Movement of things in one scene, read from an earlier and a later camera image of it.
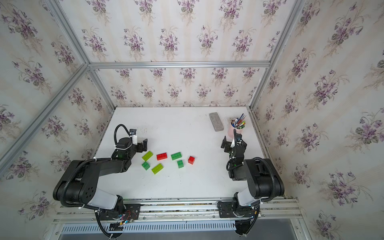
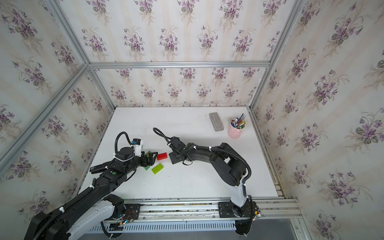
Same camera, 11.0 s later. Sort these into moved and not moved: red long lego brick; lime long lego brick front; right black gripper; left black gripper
Moved: left black gripper; right black gripper
Not moved: red long lego brick; lime long lego brick front
